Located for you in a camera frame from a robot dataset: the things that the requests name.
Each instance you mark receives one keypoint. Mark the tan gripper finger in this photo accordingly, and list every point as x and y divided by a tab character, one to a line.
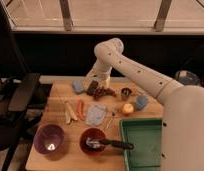
106	81

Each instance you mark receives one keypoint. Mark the black eraser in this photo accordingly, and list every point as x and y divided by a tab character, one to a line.
92	87

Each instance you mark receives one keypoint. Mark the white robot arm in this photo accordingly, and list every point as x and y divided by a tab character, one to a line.
182	142

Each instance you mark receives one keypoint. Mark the small metal cup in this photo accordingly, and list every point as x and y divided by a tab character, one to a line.
125	93

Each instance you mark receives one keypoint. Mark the blue plastic cup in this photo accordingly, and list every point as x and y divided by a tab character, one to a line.
141	102

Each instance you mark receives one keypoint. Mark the purple grapes bunch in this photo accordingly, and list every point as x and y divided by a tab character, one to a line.
101	91

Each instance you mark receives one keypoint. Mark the blue sponge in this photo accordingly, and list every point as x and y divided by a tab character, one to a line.
78	86

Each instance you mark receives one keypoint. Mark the apple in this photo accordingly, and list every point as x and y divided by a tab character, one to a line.
127	109

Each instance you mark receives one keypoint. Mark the orange carrot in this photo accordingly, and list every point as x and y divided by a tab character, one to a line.
80	105

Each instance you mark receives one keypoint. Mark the blue grey cloth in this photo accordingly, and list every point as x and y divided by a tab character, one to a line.
96	114

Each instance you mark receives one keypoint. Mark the metal fork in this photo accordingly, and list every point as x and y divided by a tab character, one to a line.
110	120

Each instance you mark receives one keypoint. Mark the red bowl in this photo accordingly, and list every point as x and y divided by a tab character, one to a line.
93	133

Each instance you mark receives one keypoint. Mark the wooden table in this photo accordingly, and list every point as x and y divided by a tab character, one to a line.
70	157

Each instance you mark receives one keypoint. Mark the green plastic tray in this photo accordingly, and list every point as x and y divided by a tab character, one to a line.
145	135

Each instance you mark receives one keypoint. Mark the blue bowl in background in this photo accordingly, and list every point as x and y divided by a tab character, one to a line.
187	78

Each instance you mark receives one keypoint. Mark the purple bowl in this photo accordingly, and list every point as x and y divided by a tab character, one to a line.
48	139

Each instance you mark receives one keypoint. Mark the black office chair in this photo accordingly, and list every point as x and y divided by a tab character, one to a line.
17	88

